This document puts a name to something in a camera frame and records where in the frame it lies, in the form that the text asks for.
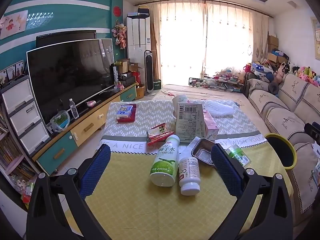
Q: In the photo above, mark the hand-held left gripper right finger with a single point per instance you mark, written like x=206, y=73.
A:
x=226, y=170

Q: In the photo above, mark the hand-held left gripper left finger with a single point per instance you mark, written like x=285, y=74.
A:
x=96, y=170

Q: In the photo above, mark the small clear green bottle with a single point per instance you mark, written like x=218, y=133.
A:
x=238, y=155

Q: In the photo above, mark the black plastic food tray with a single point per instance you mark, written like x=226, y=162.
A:
x=202, y=152

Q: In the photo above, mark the yellow rim black trash bin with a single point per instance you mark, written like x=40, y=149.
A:
x=287, y=152

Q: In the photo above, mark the white red label pill bottle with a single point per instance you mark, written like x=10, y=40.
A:
x=188, y=177

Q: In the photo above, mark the white paper slip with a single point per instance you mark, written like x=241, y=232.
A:
x=185, y=151

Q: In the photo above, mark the pink drink carton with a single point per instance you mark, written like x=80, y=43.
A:
x=211, y=125

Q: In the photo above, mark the beige drink carton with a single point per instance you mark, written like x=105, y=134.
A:
x=190, y=122

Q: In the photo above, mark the white foam fruit net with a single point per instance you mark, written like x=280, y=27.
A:
x=220, y=108

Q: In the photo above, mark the green label drink bottle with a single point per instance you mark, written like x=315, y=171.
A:
x=163, y=162

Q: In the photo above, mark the red snack wrapper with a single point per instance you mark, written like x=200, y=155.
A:
x=157, y=133

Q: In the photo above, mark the white paper cup pink print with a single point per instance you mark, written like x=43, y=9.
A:
x=180, y=98

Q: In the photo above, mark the beige sofa with deer covers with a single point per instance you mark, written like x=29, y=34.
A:
x=282, y=110

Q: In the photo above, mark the teal yellow television cabinet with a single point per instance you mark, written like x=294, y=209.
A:
x=85, y=127

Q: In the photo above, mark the yellow grey patterned tablecloth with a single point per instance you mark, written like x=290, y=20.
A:
x=140, y=205

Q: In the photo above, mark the flat red box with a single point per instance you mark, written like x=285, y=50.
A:
x=127, y=120

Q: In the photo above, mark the pile of plush toys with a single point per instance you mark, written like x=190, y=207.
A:
x=303, y=72

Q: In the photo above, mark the plastic bag with green plant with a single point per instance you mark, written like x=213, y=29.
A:
x=60, y=121

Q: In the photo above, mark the blue card box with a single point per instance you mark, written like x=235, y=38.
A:
x=124, y=111

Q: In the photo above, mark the clear water bottle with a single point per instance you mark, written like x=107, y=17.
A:
x=74, y=108

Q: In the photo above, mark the pink toy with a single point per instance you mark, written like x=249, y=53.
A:
x=91, y=103

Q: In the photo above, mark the blue star plush toy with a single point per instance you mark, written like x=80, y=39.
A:
x=258, y=70

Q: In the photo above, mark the row of books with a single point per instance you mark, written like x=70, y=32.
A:
x=10, y=152

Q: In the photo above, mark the white plastic drawer unit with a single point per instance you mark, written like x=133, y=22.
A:
x=22, y=120

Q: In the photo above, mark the yellow wicker basket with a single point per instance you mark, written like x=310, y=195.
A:
x=140, y=92

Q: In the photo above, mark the glass coffee table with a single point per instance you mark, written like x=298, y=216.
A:
x=215, y=81

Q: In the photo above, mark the stack of cardboard boxes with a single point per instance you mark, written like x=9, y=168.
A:
x=273, y=46

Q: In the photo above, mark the large curved television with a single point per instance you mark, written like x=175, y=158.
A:
x=67, y=80

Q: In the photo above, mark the heap of boxes on cabinet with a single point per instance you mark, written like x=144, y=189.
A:
x=126, y=72

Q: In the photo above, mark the small green box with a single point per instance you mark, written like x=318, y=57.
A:
x=157, y=85

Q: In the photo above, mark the white tower fan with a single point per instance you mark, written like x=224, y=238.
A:
x=150, y=72

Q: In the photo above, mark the sheer beige curtain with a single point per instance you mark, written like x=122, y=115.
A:
x=180, y=42
x=232, y=42

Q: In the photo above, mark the row of photo cards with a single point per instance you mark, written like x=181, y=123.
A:
x=13, y=71

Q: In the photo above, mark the hanging artificial flowers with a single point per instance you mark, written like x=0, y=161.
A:
x=120, y=35

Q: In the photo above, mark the white standing air conditioner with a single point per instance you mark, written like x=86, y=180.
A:
x=137, y=35

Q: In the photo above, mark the brown curtain rod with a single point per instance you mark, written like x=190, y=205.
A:
x=205, y=0

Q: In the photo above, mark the framed wall picture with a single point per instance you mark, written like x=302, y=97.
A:
x=316, y=37

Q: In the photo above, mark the red round wall decoration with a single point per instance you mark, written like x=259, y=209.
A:
x=117, y=10

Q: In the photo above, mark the cartoon wall poster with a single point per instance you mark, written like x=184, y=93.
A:
x=13, y=23

